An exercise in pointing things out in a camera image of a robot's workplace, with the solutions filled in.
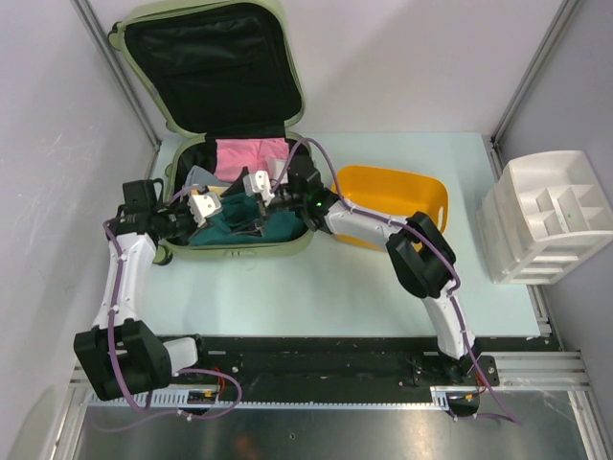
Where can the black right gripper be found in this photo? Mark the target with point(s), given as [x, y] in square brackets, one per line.
[261, 229]

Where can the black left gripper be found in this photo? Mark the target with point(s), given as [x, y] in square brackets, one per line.
[186, 238]

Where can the teal garment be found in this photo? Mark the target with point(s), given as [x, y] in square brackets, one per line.
[239, 223]

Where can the grey garment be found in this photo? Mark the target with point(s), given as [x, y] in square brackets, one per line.
[201, 178]

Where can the pink garment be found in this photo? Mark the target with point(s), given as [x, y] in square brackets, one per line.
[233, 155]

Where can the yellow plastic basket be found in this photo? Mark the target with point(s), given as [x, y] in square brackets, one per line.
[395, 192]

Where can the green hard-shell suitcase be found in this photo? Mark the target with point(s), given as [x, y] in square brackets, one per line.
[216, 70]

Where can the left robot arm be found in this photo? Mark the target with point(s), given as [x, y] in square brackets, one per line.
[120, 355]

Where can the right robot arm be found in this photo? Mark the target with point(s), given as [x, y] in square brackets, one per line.
[422, 259]

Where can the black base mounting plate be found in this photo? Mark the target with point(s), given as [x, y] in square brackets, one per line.
[397, 394]

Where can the white plastic drawer organizer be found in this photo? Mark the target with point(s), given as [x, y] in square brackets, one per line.
[545, 216]

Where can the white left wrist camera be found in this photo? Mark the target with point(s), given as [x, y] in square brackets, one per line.
[204, 206]

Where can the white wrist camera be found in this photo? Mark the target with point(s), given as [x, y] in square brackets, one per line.
[204, 206]
[258, 184]

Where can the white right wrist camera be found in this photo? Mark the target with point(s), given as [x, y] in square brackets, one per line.
[258, 184]

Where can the aluminium frame rail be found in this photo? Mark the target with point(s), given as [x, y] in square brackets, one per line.
[541, 369]

